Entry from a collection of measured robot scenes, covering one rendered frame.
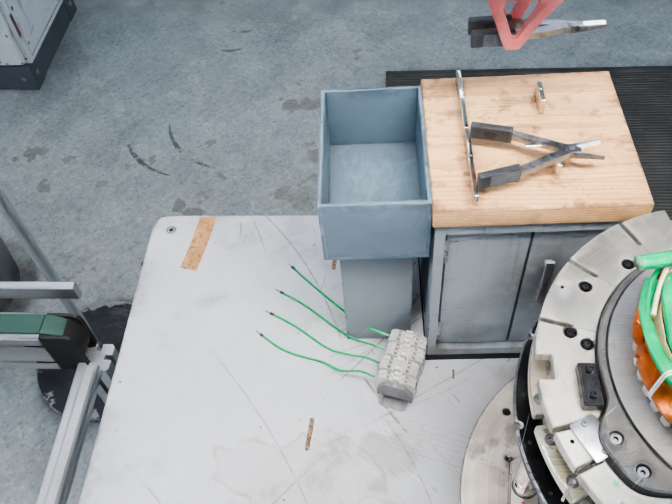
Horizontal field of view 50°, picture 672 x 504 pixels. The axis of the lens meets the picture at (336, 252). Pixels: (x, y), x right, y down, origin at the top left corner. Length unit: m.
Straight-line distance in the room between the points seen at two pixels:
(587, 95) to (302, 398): 0.47
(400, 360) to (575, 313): 0.32
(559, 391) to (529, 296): 0.28
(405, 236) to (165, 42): 2.18
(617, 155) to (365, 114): 0.27
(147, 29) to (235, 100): 0.57
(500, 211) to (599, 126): 0.15
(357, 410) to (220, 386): 0.17
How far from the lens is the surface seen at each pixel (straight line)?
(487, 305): 0.82
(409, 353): 0.86
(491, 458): 0.83
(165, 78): 2.64
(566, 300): 0.58
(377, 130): 0.83
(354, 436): 0.86
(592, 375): 0.54
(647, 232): 0.64
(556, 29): 0.71
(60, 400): 1.90
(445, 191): 0.68
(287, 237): 1.02
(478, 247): 0.73
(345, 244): 0.72
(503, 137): 0.71
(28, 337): 1.06
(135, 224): 2.18
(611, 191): 0.71
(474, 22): 0.71
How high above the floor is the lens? 1.57
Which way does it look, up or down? 52 degrees down
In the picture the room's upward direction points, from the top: 6 degrees counter-clockwise
